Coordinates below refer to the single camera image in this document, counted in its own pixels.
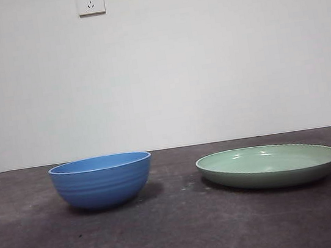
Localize white wall socket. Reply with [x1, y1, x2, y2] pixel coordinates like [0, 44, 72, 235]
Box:
[77, 0, 107, 18]

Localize blue ribbed bowl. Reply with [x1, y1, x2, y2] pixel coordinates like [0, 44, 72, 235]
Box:
[46, 149, 158, 216]

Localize pale green plate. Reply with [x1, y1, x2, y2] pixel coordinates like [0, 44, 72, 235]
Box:
[194, 135, 331, 199]

